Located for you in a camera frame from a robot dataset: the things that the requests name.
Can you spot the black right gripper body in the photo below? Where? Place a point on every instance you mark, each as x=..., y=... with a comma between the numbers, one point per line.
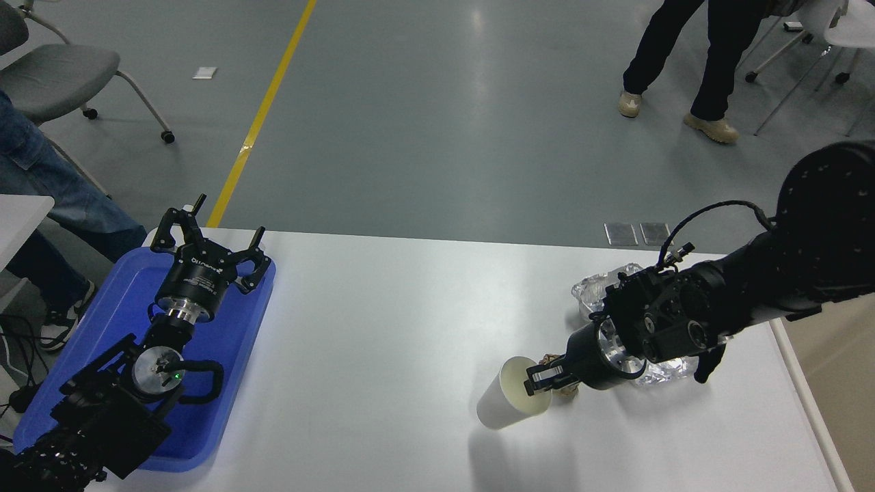
x=584, y=359

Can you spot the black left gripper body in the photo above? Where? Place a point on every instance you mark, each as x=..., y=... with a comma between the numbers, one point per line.
x=198, y=280

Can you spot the white paper cup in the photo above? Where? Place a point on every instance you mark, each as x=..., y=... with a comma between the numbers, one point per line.
x=495, y=406

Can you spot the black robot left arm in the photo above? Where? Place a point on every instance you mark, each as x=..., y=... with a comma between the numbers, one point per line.
x=102, y=410

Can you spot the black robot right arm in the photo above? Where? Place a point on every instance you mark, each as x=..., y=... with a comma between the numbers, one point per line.
x=786, y=273

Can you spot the crumpled tan paper ball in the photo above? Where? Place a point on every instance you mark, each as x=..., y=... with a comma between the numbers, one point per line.
x=567, y=392

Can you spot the silver foil tray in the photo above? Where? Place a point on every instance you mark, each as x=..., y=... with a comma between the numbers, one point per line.
x=588, y=290

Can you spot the blue plastic tray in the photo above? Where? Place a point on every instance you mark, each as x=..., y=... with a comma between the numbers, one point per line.
x=123, y=301

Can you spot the person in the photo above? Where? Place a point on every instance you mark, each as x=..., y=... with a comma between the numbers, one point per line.
x=718, y=55
x=61, y=205

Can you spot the metal floor plate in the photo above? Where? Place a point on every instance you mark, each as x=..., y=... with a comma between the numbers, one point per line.
x=655, y=234
x=621, y=234

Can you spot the white side table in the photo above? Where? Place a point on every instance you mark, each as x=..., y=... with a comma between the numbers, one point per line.
x=20, y=219

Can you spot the grey wheeled chair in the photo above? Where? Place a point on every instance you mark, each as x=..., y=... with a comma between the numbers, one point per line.
x=61, y=72

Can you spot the large pale bin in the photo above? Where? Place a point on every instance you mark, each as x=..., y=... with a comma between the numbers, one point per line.
x=841, y=383

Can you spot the white wheeled chair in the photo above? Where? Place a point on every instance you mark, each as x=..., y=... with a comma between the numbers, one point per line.
x=854, y=31

